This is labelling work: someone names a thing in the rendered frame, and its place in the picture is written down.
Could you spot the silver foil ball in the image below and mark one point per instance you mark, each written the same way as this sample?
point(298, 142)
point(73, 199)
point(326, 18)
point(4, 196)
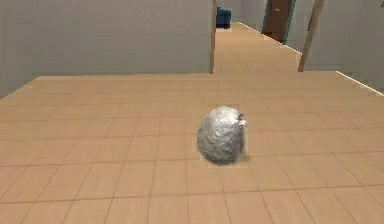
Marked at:
point(220, 135)

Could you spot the brown room door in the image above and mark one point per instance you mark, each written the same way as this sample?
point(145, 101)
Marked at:
point(277, 18)

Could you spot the blue armchair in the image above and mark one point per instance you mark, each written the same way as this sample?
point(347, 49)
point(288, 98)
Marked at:
point(222, 17)

